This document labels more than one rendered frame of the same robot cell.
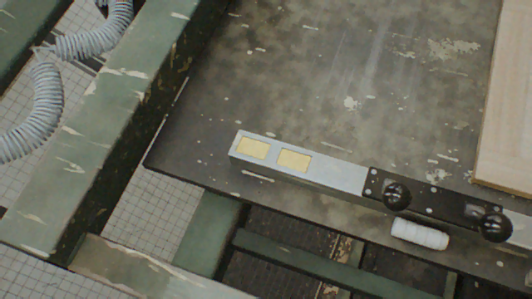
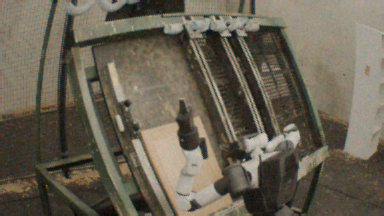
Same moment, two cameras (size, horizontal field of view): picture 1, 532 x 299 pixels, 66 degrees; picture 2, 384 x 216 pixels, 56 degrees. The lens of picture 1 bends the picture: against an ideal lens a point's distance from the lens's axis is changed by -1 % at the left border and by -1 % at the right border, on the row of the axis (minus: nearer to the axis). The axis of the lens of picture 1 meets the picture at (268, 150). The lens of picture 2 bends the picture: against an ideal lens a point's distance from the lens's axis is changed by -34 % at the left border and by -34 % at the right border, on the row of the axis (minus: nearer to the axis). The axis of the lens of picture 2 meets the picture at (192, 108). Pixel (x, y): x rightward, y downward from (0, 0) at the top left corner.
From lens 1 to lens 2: 197 cm
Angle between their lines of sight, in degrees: 23
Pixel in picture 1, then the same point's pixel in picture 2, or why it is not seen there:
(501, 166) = (147, 137)
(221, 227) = (89, 76)
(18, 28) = not seen: outside the picture
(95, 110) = (103, 27)
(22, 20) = not seen: outside the picture
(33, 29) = not seen: outside the picture
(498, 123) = (157, 131)
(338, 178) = (118, 94)
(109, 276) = (75, 57)
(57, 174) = (88, 31)
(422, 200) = (127, 117)
